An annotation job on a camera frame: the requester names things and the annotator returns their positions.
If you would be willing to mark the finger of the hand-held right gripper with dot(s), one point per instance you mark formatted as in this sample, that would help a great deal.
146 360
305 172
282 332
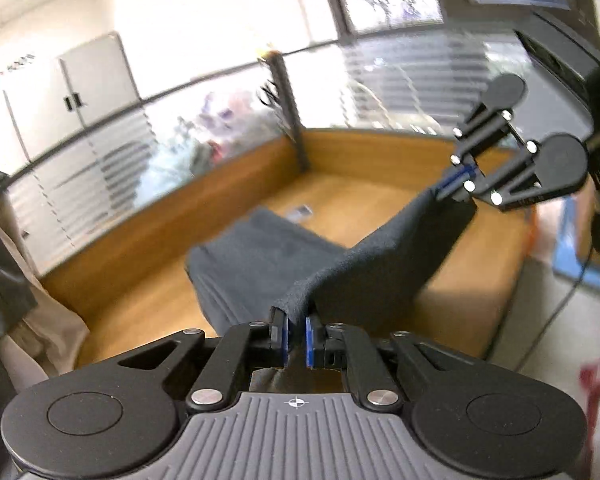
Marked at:
499 180
479 135

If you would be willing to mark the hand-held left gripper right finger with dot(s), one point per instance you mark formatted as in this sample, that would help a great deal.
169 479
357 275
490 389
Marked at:
311 342

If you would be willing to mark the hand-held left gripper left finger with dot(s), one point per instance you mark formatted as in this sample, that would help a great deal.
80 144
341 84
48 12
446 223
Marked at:
280 340

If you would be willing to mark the dark grey pants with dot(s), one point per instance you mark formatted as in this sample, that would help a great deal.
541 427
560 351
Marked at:
260 255

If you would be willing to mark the blue box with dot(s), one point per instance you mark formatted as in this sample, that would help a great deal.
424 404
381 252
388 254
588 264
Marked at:
572 240

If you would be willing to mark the curved striped-glass desk partition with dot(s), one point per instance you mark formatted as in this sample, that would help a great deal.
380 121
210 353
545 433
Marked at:
379 155

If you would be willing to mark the red plastic item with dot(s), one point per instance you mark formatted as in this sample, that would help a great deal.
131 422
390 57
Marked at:
216 150

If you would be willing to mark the pale clear plastic bag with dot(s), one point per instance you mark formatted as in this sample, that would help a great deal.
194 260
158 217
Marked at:
180 155

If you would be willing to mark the yellow rubber duck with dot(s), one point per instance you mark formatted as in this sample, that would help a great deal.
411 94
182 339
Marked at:
266 53

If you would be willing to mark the white purple-print plastic bag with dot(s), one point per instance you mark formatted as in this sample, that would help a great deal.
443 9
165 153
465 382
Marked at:
230 115

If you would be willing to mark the beige hanging garment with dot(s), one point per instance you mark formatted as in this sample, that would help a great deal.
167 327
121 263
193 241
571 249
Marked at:
45 320

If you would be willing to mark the dark grey hanging garment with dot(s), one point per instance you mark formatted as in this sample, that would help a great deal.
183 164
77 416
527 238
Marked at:
5 285

